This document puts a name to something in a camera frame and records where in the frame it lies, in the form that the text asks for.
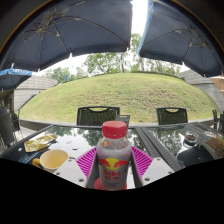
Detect flat round red coaster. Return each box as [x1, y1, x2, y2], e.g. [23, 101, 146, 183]
[93, 176, 128, 192]

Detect blue-banded patio umbrella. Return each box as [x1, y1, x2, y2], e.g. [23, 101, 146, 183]
[0, 66, 34, 91]

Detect grey upright post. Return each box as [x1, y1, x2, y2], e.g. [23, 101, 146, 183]
[115, 114, 132, 128]

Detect dark mesh chair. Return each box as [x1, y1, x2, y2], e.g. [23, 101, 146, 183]
[156, 106, 189, 126]
[76, 105, 121, 127]

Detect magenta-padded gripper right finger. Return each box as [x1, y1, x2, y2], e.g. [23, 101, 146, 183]
[126, 145, 175, 190]

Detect cream mug with yellow handle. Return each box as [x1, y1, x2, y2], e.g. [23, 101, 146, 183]
[31, 148, 70, 174]

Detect yellow packet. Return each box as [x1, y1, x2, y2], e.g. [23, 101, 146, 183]
[23, 133, 59, 154]

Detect red-capped drink bottle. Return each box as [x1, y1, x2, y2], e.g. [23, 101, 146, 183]
[95, 120, 133, 192]

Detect beige patio umbrella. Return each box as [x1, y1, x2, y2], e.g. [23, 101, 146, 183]
[210, 75, 224, 98]

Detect navy patio umbrella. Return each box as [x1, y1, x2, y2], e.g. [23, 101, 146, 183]
[137, 0, 224, 78]
[0, 0, 134, 73]

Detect small round ashtray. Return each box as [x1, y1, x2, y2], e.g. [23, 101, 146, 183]
[184, 131, 200, 145]

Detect brown paper sheet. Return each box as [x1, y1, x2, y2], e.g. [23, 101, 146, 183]
[205, 136, 224, 158]

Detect group of dark chairs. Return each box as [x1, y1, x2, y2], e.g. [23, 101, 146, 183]
[211, 109, 224, 133]

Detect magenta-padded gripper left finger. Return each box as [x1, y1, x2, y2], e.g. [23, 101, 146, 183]
[53, 145, 101, 190]

